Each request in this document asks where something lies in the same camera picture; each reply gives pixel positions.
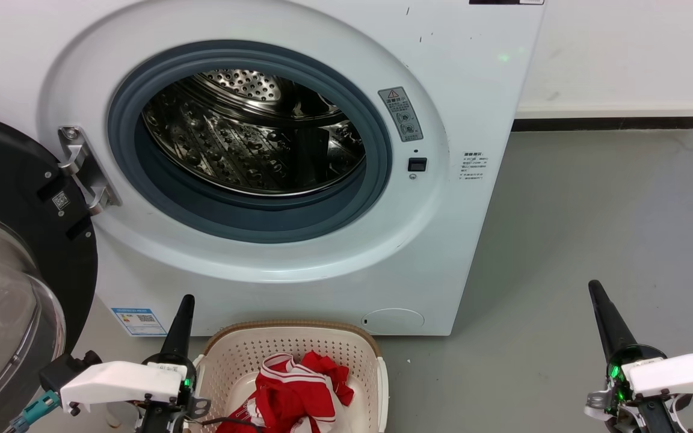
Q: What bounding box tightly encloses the thin black cable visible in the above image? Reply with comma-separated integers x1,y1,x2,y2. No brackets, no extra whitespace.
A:
202,415,263,431

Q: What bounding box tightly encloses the round white filter cover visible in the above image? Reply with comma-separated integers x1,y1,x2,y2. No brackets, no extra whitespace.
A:
362,308,425,335

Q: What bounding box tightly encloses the red and white garment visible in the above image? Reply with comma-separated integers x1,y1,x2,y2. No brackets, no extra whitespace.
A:
215,352,355,433

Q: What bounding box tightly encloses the grey rubber door gasket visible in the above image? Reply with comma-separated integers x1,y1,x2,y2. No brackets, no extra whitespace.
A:
107,40,393,244

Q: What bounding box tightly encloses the grey warning sticker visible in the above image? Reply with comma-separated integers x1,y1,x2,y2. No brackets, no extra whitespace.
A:
378,87,424,143

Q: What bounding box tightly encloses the cream perforated laundry basket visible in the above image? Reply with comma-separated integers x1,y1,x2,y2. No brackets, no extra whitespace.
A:
189,320,389,433

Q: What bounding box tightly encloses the blue energy label sticker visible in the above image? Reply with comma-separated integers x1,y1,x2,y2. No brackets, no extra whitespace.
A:
111,308,168,336

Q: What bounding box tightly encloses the white front-load washing machine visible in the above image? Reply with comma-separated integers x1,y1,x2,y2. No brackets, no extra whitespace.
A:
0,0,547,337

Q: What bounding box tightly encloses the black round washer door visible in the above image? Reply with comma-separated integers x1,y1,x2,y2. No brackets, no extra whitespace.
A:
0,109,99,433

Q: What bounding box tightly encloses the black connector block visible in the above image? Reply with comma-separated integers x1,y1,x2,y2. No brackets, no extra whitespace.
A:
40,352,102,393

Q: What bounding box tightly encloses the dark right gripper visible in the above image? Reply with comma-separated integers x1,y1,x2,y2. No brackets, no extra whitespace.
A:
584,280,678,433

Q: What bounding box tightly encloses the black wall baseboard strip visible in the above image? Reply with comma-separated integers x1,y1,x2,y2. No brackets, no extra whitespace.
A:
512,116,693,132

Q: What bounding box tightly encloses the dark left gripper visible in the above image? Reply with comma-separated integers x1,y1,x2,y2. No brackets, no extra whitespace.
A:
139,295,211,433

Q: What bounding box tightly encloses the teal cable connector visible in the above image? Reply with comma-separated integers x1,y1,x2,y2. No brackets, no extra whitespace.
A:
10,391,61,433

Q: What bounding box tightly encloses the stainless steel washing machine drum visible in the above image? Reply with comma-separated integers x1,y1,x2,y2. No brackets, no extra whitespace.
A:
142,69,366,197

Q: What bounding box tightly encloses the silver metal door hinge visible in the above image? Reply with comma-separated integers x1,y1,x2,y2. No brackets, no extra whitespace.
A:
58,125,122,216

